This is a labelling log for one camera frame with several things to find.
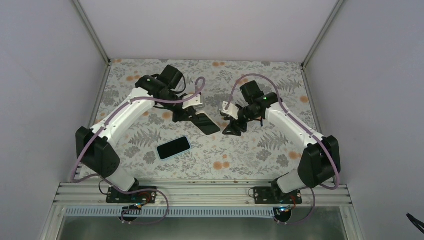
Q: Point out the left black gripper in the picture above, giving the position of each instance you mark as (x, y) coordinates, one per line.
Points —
(189, 112)

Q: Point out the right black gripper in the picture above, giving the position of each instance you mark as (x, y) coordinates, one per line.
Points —
(233, 126)

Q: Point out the black phone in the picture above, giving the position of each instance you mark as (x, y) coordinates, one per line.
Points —
(205, 124)

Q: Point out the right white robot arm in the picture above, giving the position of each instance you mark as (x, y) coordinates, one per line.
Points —
(320, 159)

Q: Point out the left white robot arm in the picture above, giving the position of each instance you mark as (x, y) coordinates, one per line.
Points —
(95, 146)

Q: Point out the floral table mat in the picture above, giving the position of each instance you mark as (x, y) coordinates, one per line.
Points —
(264, 152)

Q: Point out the black object at corner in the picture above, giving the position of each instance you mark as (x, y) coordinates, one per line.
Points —
(416, 222)

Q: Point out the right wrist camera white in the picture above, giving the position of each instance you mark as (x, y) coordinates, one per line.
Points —
(232, 111)

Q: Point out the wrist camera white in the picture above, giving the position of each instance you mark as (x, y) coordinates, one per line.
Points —
(196, 102)
(232, 111)

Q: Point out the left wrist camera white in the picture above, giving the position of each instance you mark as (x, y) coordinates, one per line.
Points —
(196, 102)

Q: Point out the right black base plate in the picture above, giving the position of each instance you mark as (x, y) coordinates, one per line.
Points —
(271, 195)

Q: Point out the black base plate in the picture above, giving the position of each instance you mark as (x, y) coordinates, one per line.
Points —
(130, 195)
(271, 195)

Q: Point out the aluminium rail frame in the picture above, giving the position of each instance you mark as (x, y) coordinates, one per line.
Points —
(204, 200)

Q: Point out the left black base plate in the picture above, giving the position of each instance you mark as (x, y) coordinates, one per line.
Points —
(130, 195)

